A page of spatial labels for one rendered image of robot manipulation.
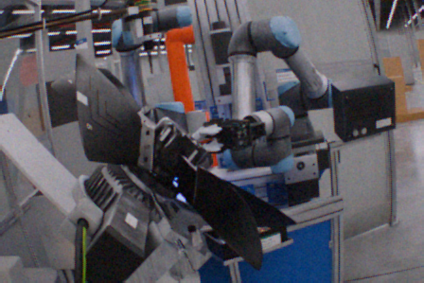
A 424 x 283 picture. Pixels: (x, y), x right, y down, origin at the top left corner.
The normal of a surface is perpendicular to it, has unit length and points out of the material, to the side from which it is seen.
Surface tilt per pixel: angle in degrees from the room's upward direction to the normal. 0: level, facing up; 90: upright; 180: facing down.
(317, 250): 90
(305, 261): 90
